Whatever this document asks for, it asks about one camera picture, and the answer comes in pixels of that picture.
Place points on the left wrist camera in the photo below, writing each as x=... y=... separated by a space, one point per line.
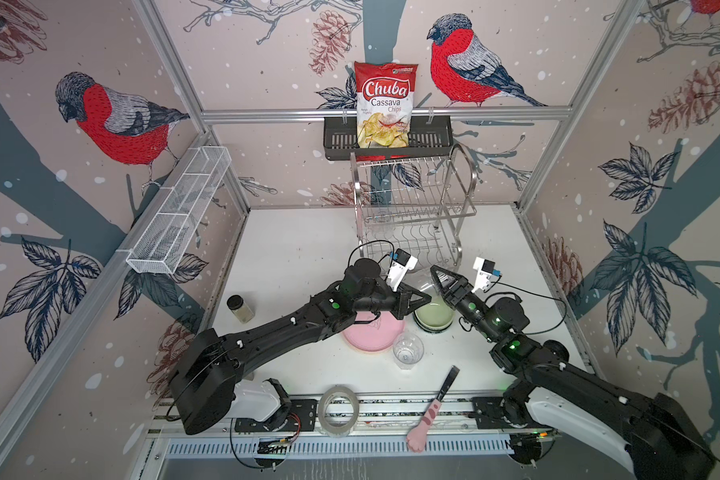
x=401 y=263

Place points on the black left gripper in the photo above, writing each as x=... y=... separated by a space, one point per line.
x=402 y=304

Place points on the pink plate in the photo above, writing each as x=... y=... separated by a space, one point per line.
x=371 y=333

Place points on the pink cat paw spatula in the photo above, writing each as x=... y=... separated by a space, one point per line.
x=416 y=439

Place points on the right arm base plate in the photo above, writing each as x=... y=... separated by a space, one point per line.
x=497 y=413

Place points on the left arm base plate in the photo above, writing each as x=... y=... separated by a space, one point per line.
x=301 y=416

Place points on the clear tape roll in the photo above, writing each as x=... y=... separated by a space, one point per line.
x=338 y=411

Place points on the clear drinking glass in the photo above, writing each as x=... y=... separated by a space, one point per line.
x=422 y=282
x=408 y=350

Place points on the white mesh wall shelf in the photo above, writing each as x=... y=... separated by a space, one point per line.
x=167 y=237

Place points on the black wire wall basket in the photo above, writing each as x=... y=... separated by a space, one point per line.
x=421 y=137

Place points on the red Chuba cassava chips bag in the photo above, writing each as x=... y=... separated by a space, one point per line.
x=384 y=104

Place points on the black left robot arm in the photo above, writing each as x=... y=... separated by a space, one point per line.
x=202 y=383

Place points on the light green bowl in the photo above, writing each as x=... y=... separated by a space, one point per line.
x=434 y=317

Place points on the small glass spice jar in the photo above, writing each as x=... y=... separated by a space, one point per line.
x=240 y=308

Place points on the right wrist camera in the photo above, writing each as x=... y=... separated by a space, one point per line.
x=486 y=274

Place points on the steel two-tier dish rack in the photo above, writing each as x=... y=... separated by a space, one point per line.
x=417 y=204

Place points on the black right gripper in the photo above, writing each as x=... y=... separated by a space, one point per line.
x=459 y=289

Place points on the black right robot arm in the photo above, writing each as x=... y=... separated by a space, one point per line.
x=653 y=438

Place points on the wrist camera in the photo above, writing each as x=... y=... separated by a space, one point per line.
x=486 y=274
x=401 y=263

